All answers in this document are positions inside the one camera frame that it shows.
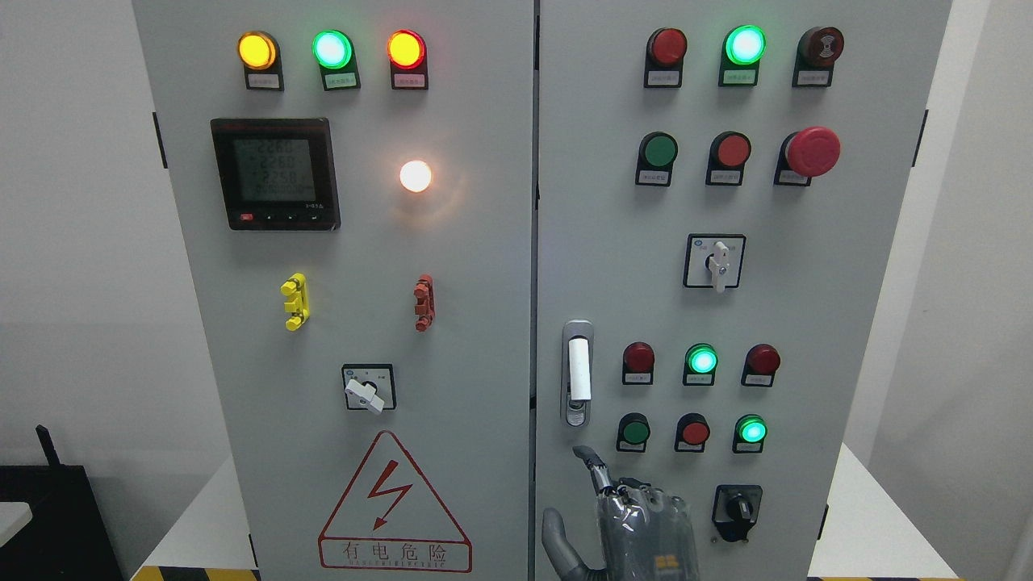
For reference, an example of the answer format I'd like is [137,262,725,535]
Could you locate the red push button lower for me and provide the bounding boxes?
[674,412,711,453]

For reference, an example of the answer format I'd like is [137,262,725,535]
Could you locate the black rotary knob switch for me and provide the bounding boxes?
[711,484,763,543]

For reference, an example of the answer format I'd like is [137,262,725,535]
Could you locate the dark red indicator middle right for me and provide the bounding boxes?
[739,343,781,387]

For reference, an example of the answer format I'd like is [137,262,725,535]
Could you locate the grey left cabinet door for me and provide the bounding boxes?
[133,1,534,580]

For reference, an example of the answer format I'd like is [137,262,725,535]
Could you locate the white glowing indicator light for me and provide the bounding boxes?
[399,159,434,194]

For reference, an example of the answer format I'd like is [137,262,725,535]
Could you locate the green push button lower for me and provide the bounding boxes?
[615,412,650,453]

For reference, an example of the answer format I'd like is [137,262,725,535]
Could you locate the red emergency stop button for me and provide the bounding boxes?
[772,126,842,187]

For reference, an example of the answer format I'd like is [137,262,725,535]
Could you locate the green indicator light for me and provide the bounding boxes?
[311,29,361,91]
[718,23,766,87]

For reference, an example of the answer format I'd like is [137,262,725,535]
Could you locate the left door rotary switch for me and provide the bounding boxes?
[341,363,397,415]

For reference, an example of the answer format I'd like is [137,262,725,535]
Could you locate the green lit indicator middle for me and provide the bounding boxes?
[682,343,719,386]

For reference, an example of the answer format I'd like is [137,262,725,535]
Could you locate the white rotary switch upper right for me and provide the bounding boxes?
[683,234,747,294]

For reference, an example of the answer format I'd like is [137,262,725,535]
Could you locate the green push button upper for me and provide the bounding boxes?
[634,132,679,187]

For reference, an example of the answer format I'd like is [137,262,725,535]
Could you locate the black digital power meter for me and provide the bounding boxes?
[210,117,341,231]

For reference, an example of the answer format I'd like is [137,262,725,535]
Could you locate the green indicator light top right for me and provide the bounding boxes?
[718,23,766,87]

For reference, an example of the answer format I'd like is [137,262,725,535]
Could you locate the red push button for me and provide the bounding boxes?
[674,412,711,453]
[705,130,752,186]

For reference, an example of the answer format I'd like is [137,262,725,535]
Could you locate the green push button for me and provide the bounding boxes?
[634,132,679,187]
[615,412,650,453]

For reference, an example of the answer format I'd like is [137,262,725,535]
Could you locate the dark red indicator middle left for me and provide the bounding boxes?
[622,341,655,385]

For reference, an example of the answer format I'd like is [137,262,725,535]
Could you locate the dark red indicator top right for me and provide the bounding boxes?
[641,28,688,89]

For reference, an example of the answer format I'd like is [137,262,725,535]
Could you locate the red terminal connector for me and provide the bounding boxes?
[413,273,436,333]

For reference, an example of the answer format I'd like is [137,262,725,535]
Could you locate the dark red buzzer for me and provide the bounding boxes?
[791,26,844,88]

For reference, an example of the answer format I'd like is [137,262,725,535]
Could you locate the red electrical warning triangle sticker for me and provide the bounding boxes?
[318,430,473,575]

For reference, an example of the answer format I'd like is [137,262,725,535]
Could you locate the grey cabinet door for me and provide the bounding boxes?
[133,1,534,580]
[535,1,951,580]

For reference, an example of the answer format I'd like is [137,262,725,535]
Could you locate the dark red indicator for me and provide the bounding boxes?
[739,343,781,387]
[622,341,655,385]
[641,28,688,89]

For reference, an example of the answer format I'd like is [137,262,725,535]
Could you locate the yellow black hazard tape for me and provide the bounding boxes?
[132,565,261,581]

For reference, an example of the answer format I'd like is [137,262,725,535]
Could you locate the silver door handle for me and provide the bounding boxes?
[558,320,594,428]

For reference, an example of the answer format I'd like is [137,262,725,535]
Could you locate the grey right cabinet door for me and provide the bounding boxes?
[535,1,951,580]

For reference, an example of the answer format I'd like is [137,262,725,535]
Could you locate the black box at left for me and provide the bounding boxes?
[1,425,124,580]

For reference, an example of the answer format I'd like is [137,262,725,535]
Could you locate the green indicator light top left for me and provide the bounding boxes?
[311,29,361,91]

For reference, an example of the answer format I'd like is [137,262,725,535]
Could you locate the red lit indicator light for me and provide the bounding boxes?
[387,29,429,90]

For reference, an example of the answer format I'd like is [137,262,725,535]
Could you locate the yellow indicator light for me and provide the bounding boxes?
[236,30,284,91]

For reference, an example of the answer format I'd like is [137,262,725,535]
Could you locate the green lit button lower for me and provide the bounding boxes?
[733,412,768,454]

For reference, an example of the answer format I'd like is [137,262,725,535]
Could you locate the yellow terminal connector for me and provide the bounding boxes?
[280,272,311,332]

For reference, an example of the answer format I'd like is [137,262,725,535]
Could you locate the red push button upper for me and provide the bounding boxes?
[705,130,752,186]

